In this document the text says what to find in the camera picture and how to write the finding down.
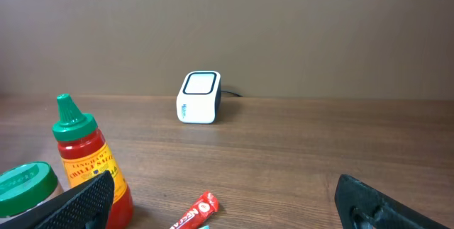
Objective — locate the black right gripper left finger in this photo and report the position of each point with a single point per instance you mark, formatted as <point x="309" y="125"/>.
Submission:
<point x="87" y="205"/>

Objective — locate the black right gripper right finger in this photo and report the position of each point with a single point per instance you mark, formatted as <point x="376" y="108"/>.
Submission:
<point x="361" y="206"/>

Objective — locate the red chilli sauce bottle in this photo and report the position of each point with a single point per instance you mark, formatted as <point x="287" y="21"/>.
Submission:
<point x="86" y="154"/>

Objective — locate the green lid jar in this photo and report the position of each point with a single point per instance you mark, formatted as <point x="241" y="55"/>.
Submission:
<point x="27" y="186"/>

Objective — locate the red Nescafe sachet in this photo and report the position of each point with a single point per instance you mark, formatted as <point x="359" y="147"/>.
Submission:
<point x="200" y="211"/>

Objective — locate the white barcode scanner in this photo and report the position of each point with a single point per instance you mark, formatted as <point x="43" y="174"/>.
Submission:
<point x="199" y="98"/>

